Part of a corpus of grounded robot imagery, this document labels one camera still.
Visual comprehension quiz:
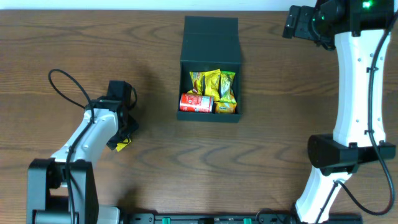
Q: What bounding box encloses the black open gift box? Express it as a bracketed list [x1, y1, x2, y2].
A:
[177, 16, 243, 123]

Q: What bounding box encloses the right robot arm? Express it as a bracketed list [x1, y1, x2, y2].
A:
[283, 0, 397, 223]

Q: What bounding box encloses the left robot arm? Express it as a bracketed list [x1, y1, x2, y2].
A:
[26, 80, 139, 224]

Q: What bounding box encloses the yellow almond biscuit packet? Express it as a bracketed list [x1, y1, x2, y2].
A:
[215, 101, 237, 114]

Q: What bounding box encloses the plain yellow snack packet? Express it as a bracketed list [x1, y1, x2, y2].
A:
[204, 69, 221, 101]

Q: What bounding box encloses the green yellow snack packet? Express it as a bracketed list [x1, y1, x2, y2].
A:
[220, 71, 236, 104]

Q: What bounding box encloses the yellow chocolate cake packet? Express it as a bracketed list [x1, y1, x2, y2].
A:
[115, 138, 131, 152]
[187, 72, 204, 95]

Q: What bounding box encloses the red soda can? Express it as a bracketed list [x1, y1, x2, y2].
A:
[179, 93, 213, 113]

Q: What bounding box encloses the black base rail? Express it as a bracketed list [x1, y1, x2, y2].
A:
[118, 212, 364, 224]

